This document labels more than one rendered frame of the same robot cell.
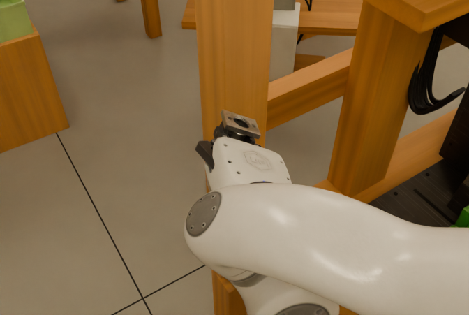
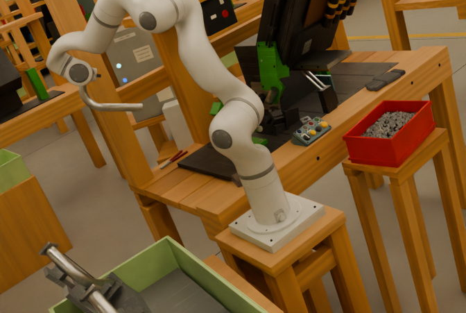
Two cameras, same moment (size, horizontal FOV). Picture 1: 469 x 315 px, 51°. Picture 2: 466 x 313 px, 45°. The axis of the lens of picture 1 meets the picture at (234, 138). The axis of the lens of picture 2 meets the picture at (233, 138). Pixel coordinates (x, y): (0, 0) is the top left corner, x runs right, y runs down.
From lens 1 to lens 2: 1.67 m
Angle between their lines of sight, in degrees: 23
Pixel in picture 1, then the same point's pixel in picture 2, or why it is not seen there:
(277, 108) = (131, 93)
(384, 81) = (177, 64)
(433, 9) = not seen: hidden behind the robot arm
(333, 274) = (68, 41)
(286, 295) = (71, 62)
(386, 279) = (80, 36)
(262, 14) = not seen: hidden behind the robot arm
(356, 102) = (175, 82)
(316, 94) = (152, 85)
